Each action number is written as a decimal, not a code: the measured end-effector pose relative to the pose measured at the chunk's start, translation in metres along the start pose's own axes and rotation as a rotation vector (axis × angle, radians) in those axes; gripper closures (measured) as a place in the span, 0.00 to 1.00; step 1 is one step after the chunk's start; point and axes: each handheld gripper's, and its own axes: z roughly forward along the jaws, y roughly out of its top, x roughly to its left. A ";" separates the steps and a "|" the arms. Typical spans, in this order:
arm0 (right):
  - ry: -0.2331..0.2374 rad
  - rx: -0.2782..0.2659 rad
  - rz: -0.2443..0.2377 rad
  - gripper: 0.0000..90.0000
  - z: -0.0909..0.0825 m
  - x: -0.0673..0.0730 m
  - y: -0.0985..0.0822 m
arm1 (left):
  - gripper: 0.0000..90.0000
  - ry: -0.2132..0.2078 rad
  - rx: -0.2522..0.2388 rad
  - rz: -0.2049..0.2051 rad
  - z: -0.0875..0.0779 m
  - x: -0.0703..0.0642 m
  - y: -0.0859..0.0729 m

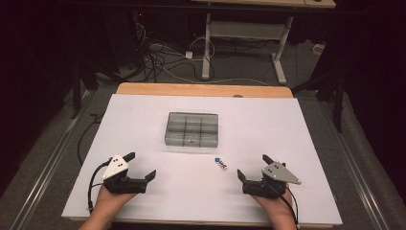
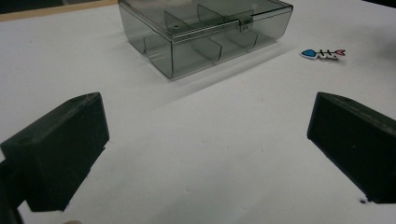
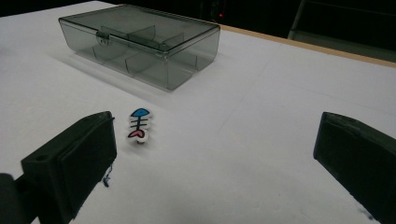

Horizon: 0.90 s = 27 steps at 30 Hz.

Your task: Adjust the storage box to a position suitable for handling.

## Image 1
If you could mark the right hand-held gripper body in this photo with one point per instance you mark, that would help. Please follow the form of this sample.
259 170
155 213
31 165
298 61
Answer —
271 187

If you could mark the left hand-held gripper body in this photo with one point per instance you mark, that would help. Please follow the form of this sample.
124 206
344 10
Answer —
126 185

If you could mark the small colourful beaded hair clip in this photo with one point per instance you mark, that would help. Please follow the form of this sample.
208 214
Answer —
221 163

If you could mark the clear grey compartment box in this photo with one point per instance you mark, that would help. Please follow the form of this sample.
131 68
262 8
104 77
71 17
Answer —
191 127

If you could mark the person's right hand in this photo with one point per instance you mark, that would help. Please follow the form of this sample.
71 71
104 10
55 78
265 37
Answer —
277 206

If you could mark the person's left hand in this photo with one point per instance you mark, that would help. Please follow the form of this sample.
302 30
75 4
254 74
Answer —
110 201

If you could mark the white foam board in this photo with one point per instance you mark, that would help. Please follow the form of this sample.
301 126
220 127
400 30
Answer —
198 191

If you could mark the black metal stand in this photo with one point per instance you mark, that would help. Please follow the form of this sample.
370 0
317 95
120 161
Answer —
338 96
76 89

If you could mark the white power adapter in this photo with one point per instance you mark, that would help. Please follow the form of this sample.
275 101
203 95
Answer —
189 55

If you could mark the black device with red light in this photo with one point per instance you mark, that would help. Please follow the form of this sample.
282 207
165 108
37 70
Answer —
127 38

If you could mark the small white floor box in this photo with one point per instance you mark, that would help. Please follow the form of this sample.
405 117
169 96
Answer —
318 48

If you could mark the grey metal floor rail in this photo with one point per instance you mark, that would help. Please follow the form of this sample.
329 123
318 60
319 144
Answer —
354 166
48 166

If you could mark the white metal frame desk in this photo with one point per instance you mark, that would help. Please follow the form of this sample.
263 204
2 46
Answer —
245 30

